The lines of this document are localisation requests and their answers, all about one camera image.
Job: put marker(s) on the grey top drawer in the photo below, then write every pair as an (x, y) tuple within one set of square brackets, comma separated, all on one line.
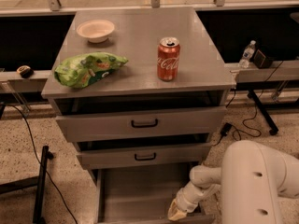
[(135, 124)]

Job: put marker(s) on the clear water bottle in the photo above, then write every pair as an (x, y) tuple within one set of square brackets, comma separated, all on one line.
[(247, 54)]

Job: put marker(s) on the green chip bag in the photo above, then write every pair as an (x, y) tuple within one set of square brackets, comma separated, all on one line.
[(85, 69)]

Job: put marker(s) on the grey bottom drawer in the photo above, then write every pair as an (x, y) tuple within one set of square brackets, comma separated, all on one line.
[(142, 195)]

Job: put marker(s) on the grey drawer cabinet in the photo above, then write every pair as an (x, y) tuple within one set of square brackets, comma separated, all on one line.
[(202, 79)]

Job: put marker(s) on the black stand base left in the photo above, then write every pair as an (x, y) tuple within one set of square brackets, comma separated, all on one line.
[(35, 181)]

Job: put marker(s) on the black and yellow tape measure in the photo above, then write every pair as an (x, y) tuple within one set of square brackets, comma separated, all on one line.
[(25, 71)]

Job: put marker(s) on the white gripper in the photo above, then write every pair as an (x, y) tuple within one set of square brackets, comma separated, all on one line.
[(187, 202)]

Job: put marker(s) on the red cola can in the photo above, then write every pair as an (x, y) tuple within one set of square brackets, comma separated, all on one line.
[(168, 57)]

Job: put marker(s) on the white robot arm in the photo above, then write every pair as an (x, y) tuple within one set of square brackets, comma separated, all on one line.
[(251, 179)]

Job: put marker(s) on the white paper bowl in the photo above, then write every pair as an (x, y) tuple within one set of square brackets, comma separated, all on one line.
[(96, 31)]

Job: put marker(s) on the grey middle drawer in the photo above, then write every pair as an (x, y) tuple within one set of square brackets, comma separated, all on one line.
[(140, 156)]

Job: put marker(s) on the grey drawer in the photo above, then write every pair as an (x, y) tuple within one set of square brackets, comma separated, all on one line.
[(142, 195), (140, 156), (135, 124)]

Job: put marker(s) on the black power adapter with cable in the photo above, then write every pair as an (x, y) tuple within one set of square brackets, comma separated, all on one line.
[(237, 133)]

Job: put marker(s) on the black stand leg right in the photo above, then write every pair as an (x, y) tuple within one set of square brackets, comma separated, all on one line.
[(272, 125)]

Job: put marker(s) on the small black box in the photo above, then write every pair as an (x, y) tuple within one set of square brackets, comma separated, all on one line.
[(262, 60)]

